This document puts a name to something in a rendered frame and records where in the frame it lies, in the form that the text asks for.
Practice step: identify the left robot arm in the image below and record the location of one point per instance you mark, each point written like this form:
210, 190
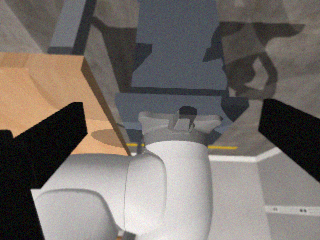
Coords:
128, 236

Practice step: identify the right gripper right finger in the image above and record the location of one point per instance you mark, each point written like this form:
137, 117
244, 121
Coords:
294, 132

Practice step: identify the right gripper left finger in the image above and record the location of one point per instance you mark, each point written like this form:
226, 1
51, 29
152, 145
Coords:
37, 153

